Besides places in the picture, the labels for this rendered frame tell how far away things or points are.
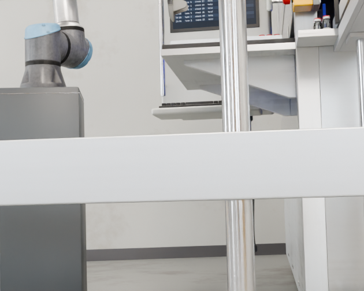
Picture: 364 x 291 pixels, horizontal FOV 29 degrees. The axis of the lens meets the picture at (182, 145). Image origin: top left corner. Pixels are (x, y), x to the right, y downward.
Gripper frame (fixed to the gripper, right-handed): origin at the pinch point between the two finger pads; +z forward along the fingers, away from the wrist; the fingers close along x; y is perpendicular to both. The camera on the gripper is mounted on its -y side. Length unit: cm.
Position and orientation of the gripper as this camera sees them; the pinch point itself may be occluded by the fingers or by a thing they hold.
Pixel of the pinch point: (170, 17)
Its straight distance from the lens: 222.3
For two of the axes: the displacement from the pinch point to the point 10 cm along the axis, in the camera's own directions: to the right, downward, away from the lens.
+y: 9.9, -0.4, -1.2
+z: 0.3, 10.0, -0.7
